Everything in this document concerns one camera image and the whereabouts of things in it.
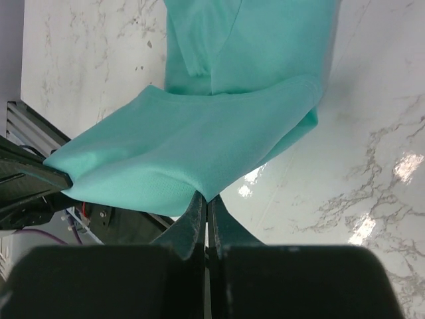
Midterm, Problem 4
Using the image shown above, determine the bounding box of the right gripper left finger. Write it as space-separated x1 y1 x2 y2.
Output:
152 192 205 318

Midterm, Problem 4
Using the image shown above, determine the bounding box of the teal t shirt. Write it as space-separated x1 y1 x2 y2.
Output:
45 1 338 217

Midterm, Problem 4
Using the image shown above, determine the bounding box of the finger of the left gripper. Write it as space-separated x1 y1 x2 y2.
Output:
1 146 72 189
1 172 66 229

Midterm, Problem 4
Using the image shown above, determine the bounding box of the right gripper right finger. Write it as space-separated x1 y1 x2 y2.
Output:
207 195 263 318

